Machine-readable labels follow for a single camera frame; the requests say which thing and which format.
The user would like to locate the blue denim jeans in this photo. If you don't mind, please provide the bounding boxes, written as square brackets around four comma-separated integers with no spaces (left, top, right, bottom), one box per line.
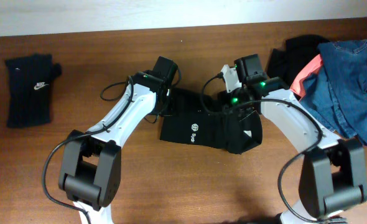
[300,39,367,146]

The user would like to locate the pink paper tag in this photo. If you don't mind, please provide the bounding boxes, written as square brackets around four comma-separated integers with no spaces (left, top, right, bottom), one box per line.
[290,54,323,98]

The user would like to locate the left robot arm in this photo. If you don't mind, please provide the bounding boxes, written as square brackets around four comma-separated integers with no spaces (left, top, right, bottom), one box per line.
[58,57,180,223]

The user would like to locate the black Nike sock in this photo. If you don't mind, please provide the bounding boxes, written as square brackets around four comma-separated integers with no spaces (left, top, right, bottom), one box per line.
[4,54,62,128]

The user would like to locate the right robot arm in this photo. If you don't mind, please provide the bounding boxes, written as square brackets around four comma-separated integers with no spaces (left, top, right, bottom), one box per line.
[218,54,367,224]

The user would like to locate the black t-shirt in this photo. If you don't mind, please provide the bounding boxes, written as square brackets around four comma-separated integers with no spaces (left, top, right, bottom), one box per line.
[160,88,262,154]

